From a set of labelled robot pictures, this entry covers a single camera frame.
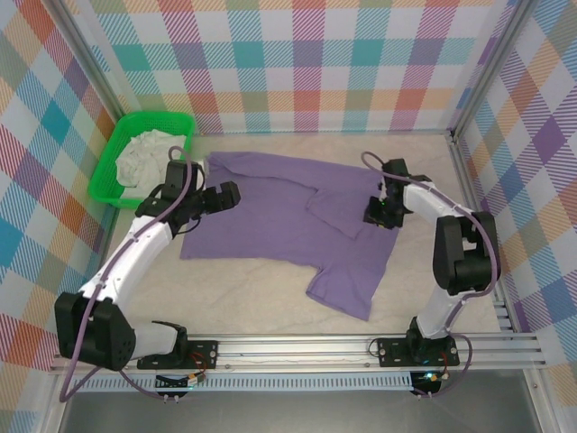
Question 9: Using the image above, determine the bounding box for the purple t-shirt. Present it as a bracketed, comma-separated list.
[179, 152, 398, 322]

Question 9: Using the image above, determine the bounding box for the white t-shirt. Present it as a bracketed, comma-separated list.
[115, 129, 190, 190]

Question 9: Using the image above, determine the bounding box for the green plastic basket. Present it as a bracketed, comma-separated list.
[88, 111, 198, 211]

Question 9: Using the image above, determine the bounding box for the small black electronics module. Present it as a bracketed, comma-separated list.
[155, 373, 207, 401]
[410, 369, 446, 399]

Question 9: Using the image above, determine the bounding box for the aluminium side frame rail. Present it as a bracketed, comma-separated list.
[448, 130, 515, 333]

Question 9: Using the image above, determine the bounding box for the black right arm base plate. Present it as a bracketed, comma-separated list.
[376, 336, 461, 367]

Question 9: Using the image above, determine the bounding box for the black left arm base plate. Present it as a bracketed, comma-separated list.
[137, 338, 220, 371]

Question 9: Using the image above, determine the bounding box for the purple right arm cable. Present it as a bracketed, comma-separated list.
[360, 151, 501, 401]

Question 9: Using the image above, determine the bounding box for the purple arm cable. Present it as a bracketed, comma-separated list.
[360, 151, 501, 401]
[58, 146, 193, 402]

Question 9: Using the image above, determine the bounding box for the aluminium frame post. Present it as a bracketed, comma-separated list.
[56, 0, 126, 119]
[450, 0, 533, 135]

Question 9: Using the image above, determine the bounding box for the aluminium mounting rail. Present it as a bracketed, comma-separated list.
[49, 333, 546, 375]

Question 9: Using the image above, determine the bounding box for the white slotted cable duct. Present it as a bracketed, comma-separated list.
[71, 372, 414, 392]

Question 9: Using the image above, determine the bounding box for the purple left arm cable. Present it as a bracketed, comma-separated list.
[58, 146, 193, 402]

